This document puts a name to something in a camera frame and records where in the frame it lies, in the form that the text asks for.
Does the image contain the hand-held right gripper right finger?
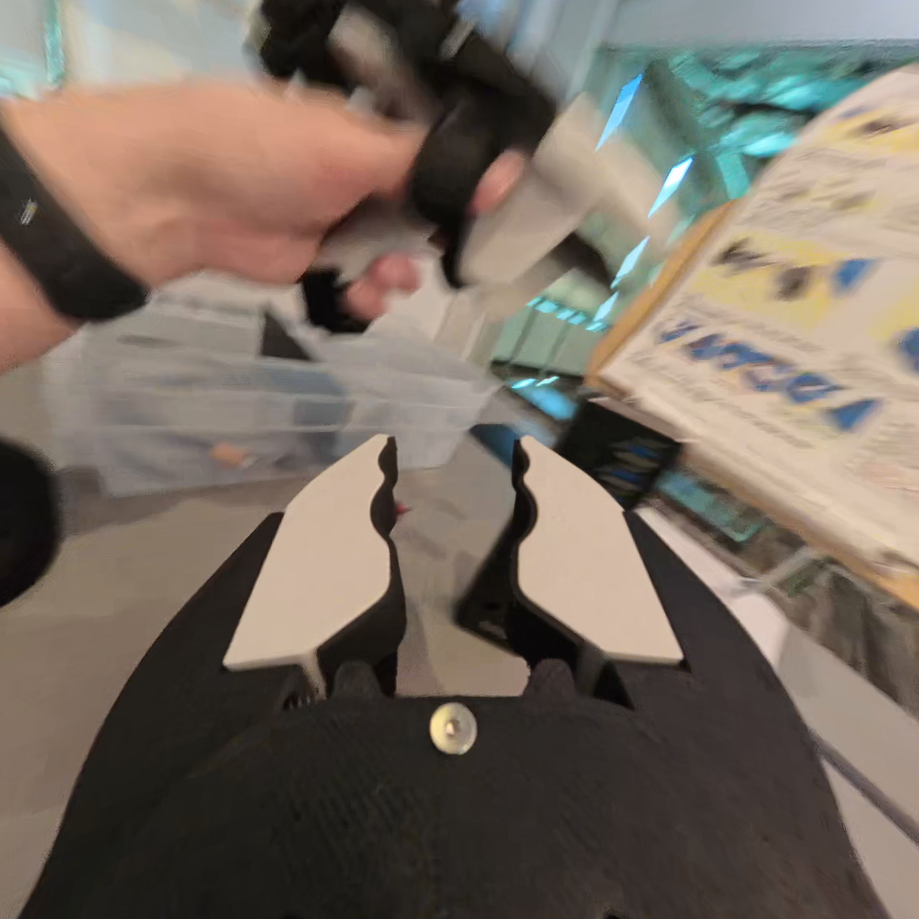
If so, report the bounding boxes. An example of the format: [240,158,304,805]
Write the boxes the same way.
[511,434,685,694]

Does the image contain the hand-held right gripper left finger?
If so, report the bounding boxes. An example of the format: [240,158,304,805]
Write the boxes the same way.
[223,434,408,694]

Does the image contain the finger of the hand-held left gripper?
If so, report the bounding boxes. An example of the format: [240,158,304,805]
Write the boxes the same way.
[503,93,633,238]
[458,183,615,290]

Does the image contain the dark grey usb hub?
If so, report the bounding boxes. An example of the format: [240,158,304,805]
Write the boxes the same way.
[456,401,682,647]

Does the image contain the clear plastic box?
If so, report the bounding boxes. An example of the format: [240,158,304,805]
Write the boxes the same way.
[46,283,500,498]

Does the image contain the person's left hand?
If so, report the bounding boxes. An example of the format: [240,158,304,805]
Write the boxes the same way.
[0,81,528,322]

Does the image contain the instruction sheet on stand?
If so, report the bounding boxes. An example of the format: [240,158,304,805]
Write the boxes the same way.
[583,201,919,613]

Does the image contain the printed instruction sheet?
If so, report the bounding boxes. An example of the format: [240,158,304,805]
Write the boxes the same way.
[602,66,919,572]

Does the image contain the black chair armrest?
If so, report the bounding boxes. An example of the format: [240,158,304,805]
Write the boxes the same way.
[0,439,64,609]

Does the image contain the black wristband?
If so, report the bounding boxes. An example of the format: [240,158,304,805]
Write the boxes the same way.
[0,129,149,322]

